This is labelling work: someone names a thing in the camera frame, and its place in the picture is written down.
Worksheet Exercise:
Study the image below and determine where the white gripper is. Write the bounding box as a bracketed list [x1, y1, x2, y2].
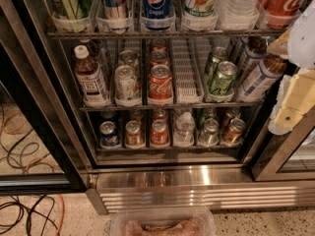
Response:
[267, 29, 315, 135]

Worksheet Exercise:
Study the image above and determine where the orange soda can front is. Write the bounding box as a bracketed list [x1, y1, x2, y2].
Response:
[125, 121, 145, 148]

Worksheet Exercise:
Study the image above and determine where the orange soda can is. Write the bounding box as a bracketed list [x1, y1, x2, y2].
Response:
[129, 109, 144, 124]
[125, 121, 145, 148]

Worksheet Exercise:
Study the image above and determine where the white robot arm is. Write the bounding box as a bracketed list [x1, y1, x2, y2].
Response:
[267, 1, 315, 135]

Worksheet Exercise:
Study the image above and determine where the brown can bottom rear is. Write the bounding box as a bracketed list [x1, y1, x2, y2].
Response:
[221, 106, 241, 126]

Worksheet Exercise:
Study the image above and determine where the brown can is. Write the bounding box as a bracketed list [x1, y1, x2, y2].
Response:
[221, 118, 246, 146]
[221, 106, 241, 126]

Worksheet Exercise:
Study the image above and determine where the green ginger ale can front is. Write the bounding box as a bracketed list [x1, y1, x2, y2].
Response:
[209, 61, 237, 102]

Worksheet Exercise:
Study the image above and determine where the green ginger ale can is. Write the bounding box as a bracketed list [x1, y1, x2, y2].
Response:
[209, 61, 237, 102]
[205, 46, 228, 79]

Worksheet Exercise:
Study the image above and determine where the green ginger ale can rear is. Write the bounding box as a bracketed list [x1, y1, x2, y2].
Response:
[205, 46, 228, 79]

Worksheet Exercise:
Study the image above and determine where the brown can bottom front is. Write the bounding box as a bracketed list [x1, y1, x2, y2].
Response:
[221, 118, 246, 146]

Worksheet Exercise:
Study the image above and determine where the green can bottom rear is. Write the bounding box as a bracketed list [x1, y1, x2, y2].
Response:
[198, 107, 217, 126]

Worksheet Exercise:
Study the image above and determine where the green can bottom front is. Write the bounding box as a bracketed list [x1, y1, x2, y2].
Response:
[198, 118, 219, 147]

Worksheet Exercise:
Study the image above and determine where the empty white shelf tray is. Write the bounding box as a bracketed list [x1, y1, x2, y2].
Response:
[171, 39, 204, 104]

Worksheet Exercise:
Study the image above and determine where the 7up zero can top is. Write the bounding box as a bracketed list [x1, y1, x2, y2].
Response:
[182, 0, 218, 31]

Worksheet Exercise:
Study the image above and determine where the red Coca-Cola can front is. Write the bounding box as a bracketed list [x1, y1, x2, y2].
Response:
[148, 65, 173, 105]

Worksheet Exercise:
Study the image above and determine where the red coca-cola can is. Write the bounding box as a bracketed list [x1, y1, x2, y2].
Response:
[150, 38, 169, 52]
[150, 50, 170, 68]
[148, 65, 173, 105]

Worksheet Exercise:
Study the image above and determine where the red Coca-Cola can middle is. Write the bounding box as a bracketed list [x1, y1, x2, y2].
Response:
[150, 50, 170, 68]

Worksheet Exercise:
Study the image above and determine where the red Coca-Cola can rear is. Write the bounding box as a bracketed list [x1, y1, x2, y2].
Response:
[150, 38, 169, 52]

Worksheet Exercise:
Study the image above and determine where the steel fridge bottom grille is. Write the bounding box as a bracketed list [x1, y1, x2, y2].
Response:
[87, 165, 315, 215]

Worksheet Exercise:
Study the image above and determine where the red Coke can bottom rear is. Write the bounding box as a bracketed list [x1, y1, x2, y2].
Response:
[152, 108, 168, 121]

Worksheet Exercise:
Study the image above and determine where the red coke can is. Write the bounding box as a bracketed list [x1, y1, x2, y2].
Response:
[151, 119, 168, 147]
[152, 108, 168, 121]

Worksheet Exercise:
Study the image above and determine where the red Coke can bottom front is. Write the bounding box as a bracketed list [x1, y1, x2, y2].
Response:
[151, 119, 168, 147]

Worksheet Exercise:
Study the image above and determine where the orange soda can rear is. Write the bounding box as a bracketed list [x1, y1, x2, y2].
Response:
[129, 109, 144, 124]

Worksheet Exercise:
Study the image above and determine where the white 7up can rear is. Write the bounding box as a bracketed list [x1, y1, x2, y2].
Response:
[118, 49, 139, 68]

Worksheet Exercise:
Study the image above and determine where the white 7up can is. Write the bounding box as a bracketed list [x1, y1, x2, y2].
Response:
[114, 65, 141, 107]
[118, 49, 139, 68]

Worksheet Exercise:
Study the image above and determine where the white 7up can front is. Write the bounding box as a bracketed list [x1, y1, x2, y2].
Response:
[114, 65, 141, 107]

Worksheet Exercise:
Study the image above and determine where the Red Bull can top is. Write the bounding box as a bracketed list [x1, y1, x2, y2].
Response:
[101, 0, 131, 34]

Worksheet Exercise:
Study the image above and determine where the blue Pepsi can rear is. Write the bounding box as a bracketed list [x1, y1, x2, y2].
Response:
[100, 111, 118, 123]

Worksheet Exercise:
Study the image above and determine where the blue pepsi can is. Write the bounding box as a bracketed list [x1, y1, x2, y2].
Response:
[99, 121, 120, 148]
[100, 111, 118, 123]

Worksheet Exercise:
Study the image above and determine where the blue Pepsi can front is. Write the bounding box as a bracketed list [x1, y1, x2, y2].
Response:
[99, 121, 120, 148]

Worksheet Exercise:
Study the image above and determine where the fridge glass door left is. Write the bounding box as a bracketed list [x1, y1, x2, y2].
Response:
[0, 12, 87, 196]

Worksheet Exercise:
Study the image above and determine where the iced tea bottle right front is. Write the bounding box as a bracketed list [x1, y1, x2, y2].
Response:
[236, 54, 286, 102]

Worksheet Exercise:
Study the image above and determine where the iced tea bottle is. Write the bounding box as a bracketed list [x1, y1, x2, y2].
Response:
[236, 54, 286, 102]
[74, 45, 109, 108]
[237, 36, 267, 83]

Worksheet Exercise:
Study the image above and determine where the iced tea bottle right rear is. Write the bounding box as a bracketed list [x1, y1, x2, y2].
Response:
[237, 36, 267, 83]

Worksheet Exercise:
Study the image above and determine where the Coca-Cola bottle top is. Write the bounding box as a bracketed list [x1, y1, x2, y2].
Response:
[257, 0, 303, 30]

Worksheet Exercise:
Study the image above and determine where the clear water bottle top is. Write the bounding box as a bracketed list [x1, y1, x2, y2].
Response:
[217, 0, 259, 30]

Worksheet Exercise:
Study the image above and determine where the iced tea bottle left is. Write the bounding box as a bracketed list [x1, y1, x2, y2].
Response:
[74, 45, 109, 108]

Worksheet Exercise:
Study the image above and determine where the clear plastic food container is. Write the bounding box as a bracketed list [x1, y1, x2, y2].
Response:
[109, 206, 217, 236]

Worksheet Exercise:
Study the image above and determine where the black cable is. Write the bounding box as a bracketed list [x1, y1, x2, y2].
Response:
[0, 101, 59, 236]

